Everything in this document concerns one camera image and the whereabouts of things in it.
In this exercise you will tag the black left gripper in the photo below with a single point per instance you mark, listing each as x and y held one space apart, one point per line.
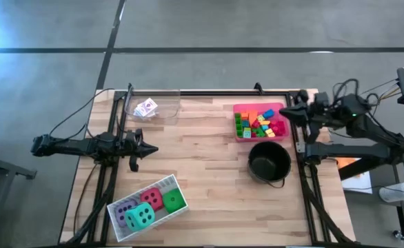
133 144

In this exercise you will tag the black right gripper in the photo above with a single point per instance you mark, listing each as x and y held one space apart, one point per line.
318 114

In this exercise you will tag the red large stud block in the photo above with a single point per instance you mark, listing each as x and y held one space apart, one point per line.
280 126

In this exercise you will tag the small yellow brick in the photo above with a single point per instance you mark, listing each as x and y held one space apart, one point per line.
270 133

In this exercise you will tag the tall blue block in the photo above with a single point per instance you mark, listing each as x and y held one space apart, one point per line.
268 114

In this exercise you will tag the yellow two-stud brick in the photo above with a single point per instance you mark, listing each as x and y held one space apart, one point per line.
264 122

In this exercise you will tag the small blue brick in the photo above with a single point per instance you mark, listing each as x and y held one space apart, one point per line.
264 127

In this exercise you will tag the red foam die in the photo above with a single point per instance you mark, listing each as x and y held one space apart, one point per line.
152 199

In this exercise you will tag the small light green brick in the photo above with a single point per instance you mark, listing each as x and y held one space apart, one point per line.
261 118

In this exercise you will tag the green large stud block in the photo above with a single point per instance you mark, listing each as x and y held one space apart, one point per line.
259 133

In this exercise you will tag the purple playing card deck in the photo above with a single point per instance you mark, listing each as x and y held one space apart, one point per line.
147 106

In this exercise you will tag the orange large block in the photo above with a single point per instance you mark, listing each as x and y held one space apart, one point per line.
253 118
244 116

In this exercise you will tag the green foam die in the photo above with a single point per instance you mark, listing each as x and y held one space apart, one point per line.
173 200

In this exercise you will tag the black cooking pot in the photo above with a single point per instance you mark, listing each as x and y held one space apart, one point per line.
269 165

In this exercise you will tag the clear plastic tray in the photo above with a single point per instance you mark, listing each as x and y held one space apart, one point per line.
169 106

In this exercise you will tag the small mint brick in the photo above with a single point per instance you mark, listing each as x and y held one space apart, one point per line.
247 133

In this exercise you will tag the small teal brick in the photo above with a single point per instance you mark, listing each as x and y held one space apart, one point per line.
245 123

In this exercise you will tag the purple foam die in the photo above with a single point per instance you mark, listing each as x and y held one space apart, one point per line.
122 213

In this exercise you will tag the teal foam die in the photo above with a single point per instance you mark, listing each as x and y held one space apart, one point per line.
139 217

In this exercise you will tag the long green brick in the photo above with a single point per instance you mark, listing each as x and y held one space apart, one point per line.
238 125

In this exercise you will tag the white mesh basket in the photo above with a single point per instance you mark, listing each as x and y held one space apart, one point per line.
119 234

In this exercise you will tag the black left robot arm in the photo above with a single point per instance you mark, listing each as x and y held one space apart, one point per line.
78 146

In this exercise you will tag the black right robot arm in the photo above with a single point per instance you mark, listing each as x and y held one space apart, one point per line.
360 149

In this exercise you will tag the grey mounting plate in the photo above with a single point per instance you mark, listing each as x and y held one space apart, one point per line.
300 147

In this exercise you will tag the pink plastic bin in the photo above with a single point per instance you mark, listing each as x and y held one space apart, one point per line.
281 106

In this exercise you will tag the orange object on paper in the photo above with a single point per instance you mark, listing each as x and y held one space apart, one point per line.
348 161

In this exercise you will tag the black stand beam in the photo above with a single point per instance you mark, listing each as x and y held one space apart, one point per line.
357 168

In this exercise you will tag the white paper sheet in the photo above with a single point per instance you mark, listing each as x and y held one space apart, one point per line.
360 182

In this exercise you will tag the white crumpled bag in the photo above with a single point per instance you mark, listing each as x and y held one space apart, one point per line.
393 194

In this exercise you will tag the black metal cart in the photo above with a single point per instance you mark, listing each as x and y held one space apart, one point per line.
12 168

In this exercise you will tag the caster wheel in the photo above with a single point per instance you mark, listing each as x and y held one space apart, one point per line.
399 235

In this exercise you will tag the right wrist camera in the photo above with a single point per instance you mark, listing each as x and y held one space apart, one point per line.
321 98

